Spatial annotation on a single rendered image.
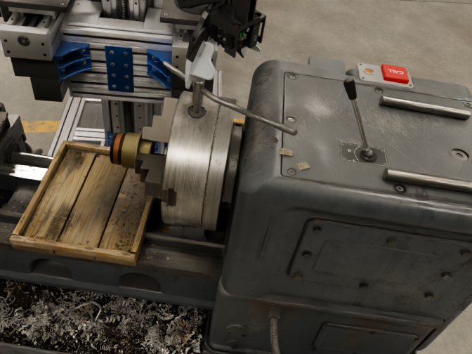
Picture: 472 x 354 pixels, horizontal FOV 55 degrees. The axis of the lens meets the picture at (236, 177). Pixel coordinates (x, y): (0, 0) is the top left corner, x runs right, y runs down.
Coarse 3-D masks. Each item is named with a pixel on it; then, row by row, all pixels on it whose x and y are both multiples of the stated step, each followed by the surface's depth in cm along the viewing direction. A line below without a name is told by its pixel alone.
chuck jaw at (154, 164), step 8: (136, 160) 102; (144, 160) 102; (152, 160) 103; (160, 160) 103; (136, 168) 104; (144, 168) 100; (152, 168) 100; (160, 168) 101; (144, 176) 101; (152, 176) 98; (160, 176) 98; (152, 184) 97; (160, 184) 96; (152, 192) 98; (160, 192) 98; (168, 192) 96; (176, 192) 96; (168, 200) 97
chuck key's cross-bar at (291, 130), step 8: (168, 64) 94; (176, 72) 93; (184, 80) 93; (208, 96) 90; (216, 96) 90; (224, 104) 88; (232, 104) 87; (240, 112) 86; (248, 112) 85; (264, 120) 83; (272, 120) 82; (280, 128) 81; (288, 128) 80
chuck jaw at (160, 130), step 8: (168, 104) 106; (176, 104) 106; (168, 112) 106; (152, 120) 106; (160, 120) 106; (168, 120) 106; (144, 128) 106; (152, 128) 106; (160, 128) 106; (168, 128) 106; (144, 136) 106; (152, 136) 106; (160, 136) 106; (168, 136) 106
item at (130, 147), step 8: (120, 136) 106; (128, 136) 105; (136, 136) 106; (112, 144) 105; (120, 144) 105; (128, 144) 104; (136, 144) 104; (144, 144) 106; (152, 144) 107; (112, 152) 105; (120, 152) 105; (128, 152) 104; (136, 152) 104; (144, 152) 105; (152, 152) 111; (112, 160) 106; (120, 160) 106; (128, 160) 105
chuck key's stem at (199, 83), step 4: (196, 80) 90; (200, 80) 90; (204, 80) 90; (196, 84) 90; (200, 84) 90; (196, 88) 91; (200, 88) 91; (196, 92) 91; (192, 96) 93; (196, 96) 92; (200, 96) 92; (192, 100) 94; (196, 100) 93; (200, 100) 93; (196, 104) 94; (200, 104) 94; (196, 108) 95; (196, 112) 96
